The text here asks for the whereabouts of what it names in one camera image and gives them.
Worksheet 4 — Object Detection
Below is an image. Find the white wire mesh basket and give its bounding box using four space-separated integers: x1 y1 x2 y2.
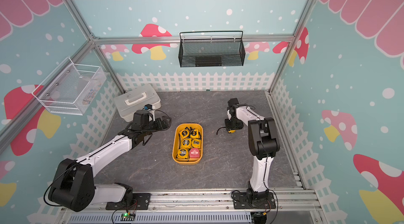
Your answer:
32 57 107 116

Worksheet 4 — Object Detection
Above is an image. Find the yellow tape measure front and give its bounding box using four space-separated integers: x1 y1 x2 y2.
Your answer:
176 148 189 162

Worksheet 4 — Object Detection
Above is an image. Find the green circuit board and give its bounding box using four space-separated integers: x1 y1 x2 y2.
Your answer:
120 212 136 221

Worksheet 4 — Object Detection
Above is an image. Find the yellow plastic tray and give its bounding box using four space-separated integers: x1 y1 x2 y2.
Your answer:
172 123 204 165

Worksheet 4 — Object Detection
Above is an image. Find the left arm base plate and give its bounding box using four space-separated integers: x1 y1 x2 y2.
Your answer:
105 193 151 210

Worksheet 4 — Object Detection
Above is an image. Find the grey slotted cable duct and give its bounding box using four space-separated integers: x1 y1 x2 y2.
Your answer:
67 212 253 224

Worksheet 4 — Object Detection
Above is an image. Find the pink tape measure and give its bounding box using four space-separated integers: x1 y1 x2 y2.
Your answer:
189 148 201 162

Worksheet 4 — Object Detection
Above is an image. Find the yellow tape measure small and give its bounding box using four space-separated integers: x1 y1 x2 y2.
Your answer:
191 139 202 149

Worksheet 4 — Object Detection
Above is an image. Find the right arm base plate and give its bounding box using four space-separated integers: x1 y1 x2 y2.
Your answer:
230 190 277 210

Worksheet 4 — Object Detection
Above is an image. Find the black wire mesh basket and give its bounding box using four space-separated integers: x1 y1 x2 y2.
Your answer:
178 30 246 68

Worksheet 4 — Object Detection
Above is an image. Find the white plastic storage case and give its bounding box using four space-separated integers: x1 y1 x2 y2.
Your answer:
114 84 161 123

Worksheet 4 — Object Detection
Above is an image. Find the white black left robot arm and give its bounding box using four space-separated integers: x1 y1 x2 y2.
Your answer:
43 108 172 212

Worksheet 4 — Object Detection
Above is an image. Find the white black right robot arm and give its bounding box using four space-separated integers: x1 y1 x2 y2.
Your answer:
225 98 280 204

